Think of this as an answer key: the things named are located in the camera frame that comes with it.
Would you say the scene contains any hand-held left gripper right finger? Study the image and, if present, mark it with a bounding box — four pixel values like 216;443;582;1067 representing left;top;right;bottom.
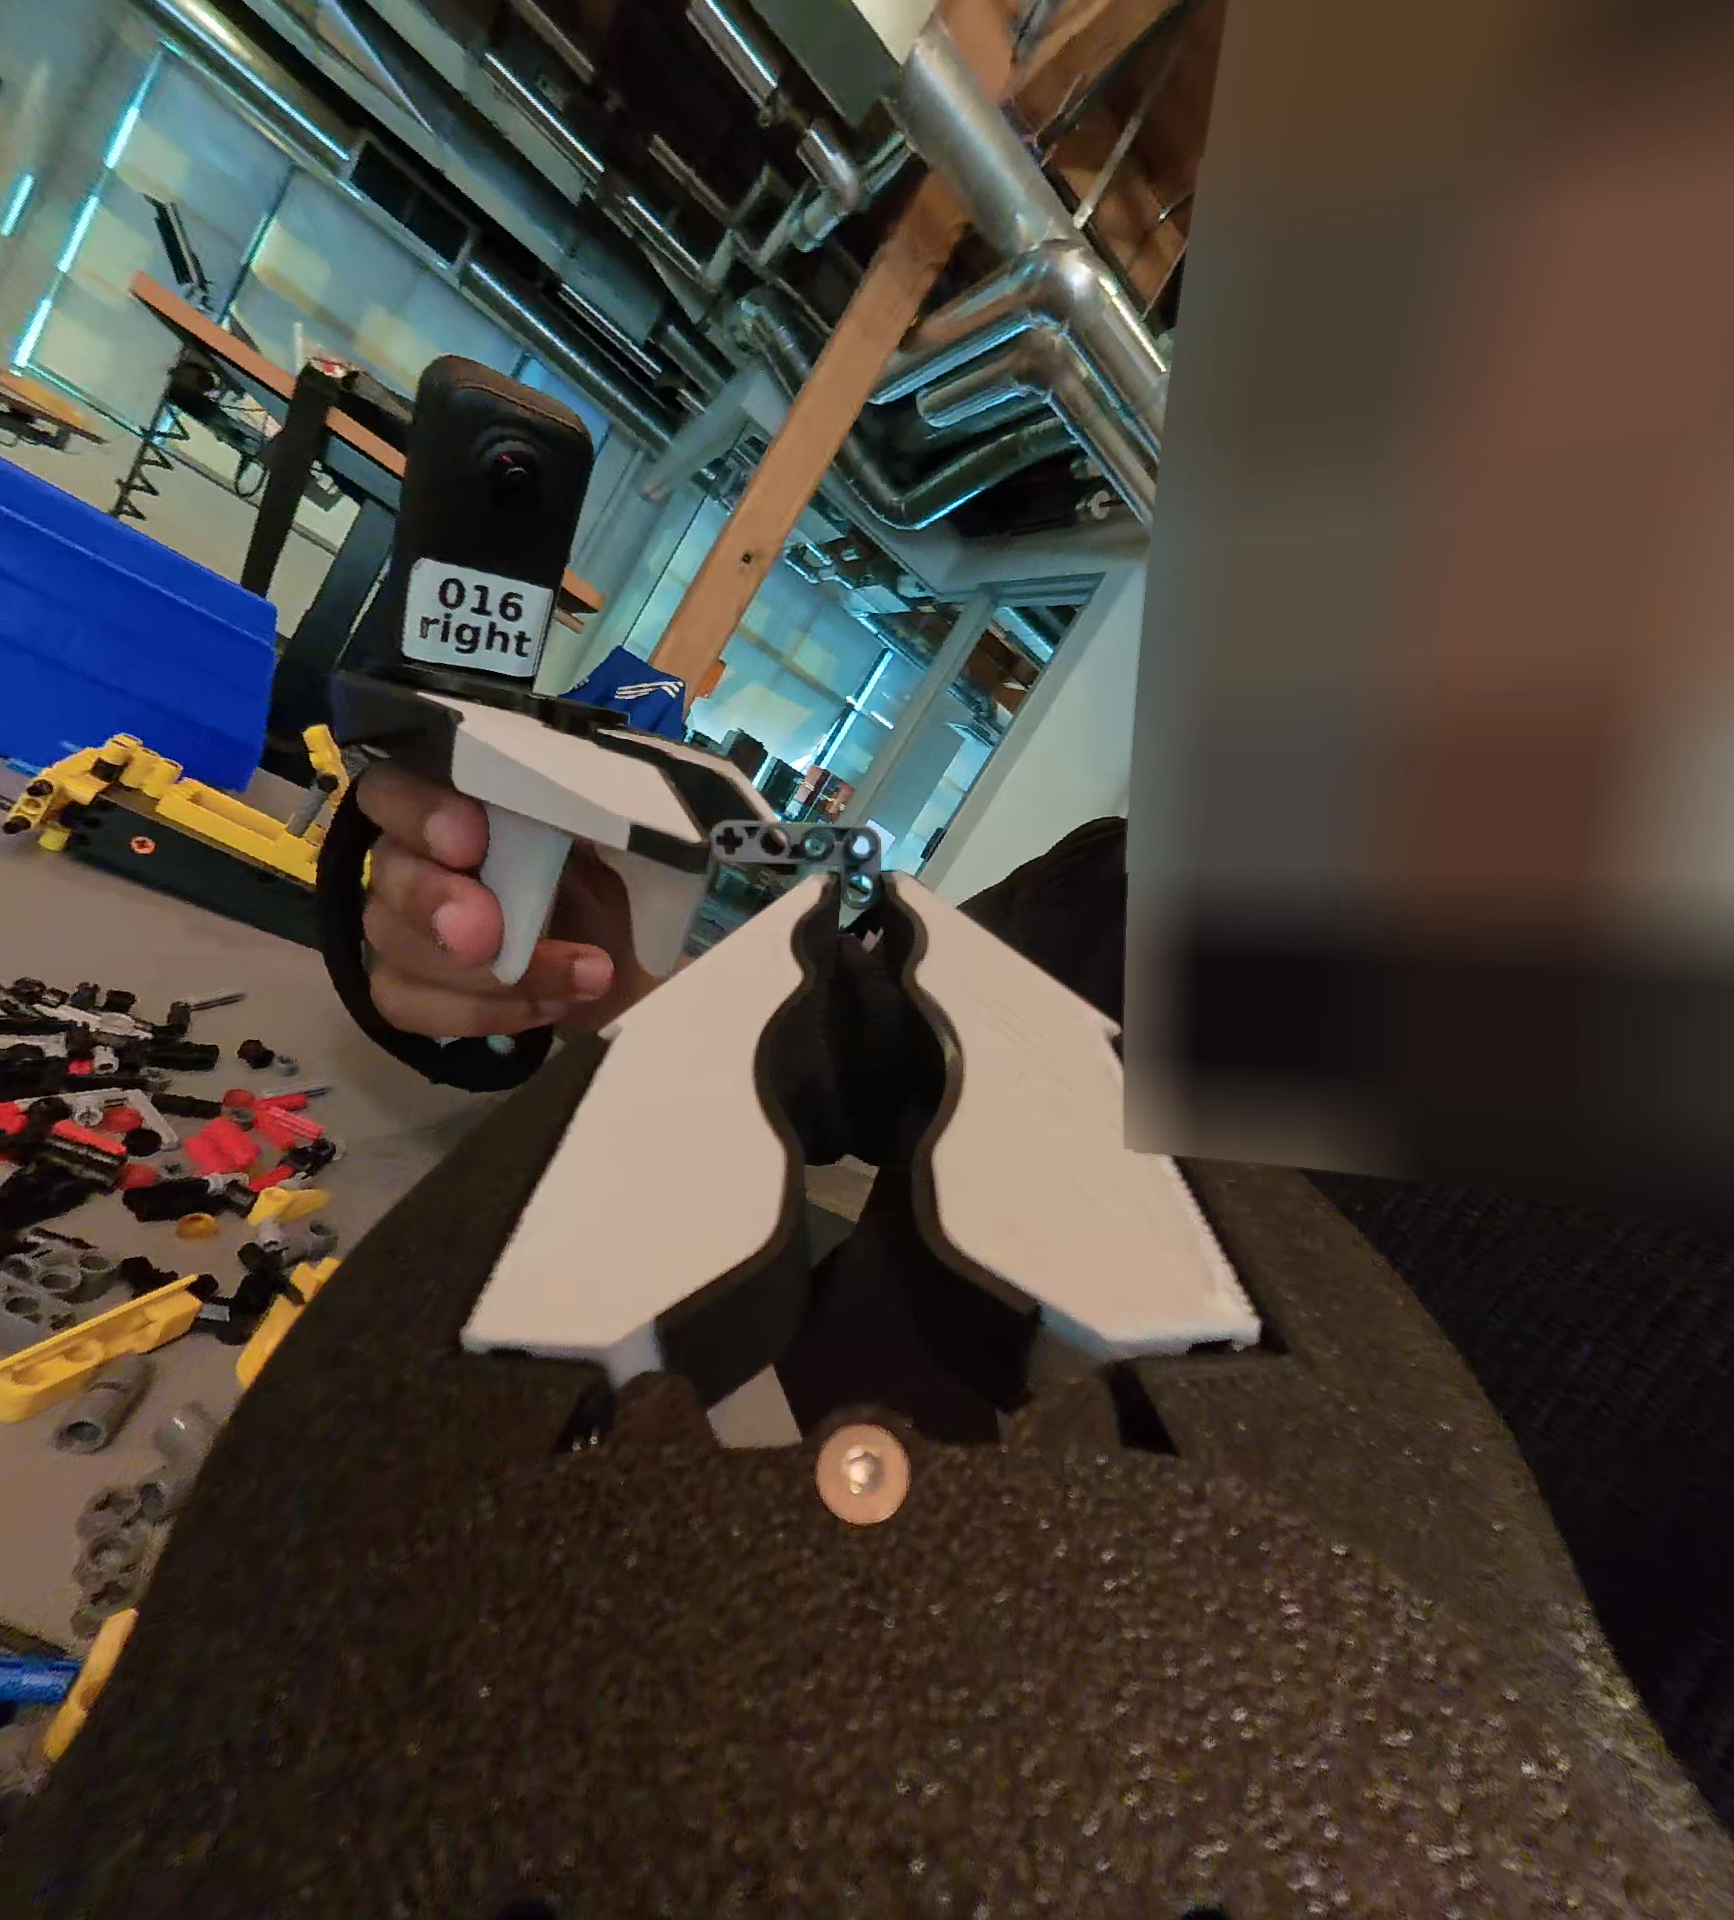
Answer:
878;870;1271;1363

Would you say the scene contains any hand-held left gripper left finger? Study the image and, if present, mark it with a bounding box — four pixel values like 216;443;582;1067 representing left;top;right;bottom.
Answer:
459;870;833;1381

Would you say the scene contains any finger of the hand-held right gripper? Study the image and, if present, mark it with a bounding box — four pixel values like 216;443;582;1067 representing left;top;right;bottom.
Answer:
451;714;721;875
565;693;798;829

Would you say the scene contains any grey angled toy beam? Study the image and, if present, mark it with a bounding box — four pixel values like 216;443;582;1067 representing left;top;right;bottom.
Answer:
709;819;885;930

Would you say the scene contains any person's right hand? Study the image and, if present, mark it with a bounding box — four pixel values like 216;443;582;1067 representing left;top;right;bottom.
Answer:
354;761;648;1051

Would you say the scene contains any blue and white jacket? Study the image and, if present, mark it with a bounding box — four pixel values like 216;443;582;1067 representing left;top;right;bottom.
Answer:
563;647;693;740

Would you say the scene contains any black-legged wooden desk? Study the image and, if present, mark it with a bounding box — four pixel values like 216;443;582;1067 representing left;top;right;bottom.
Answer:
132;270;606;737

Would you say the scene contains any wooden support beam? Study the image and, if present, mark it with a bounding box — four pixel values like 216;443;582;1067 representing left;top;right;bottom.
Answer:
648;172;982;684

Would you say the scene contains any yellow and black toy model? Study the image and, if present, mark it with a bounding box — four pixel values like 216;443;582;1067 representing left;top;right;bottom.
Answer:
0;731;361;940

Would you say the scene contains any yellow curved toy panel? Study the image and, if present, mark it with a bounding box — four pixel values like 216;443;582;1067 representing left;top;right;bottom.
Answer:
234;1256;344;1389
0;1274;206;1427

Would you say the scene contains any blue plastic bin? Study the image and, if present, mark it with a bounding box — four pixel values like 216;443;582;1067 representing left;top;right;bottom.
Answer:
0;408;281;791

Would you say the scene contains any pile of red black toy pieces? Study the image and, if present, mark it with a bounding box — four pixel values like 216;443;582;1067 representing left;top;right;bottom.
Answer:
0;972;348;1651

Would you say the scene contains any dark knitted sweater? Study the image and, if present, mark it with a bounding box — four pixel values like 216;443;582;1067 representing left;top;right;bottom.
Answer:
956;815;1734;1920

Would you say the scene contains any silver ventilation duct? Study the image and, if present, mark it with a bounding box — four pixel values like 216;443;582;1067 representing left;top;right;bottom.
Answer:
686;0;1185;527

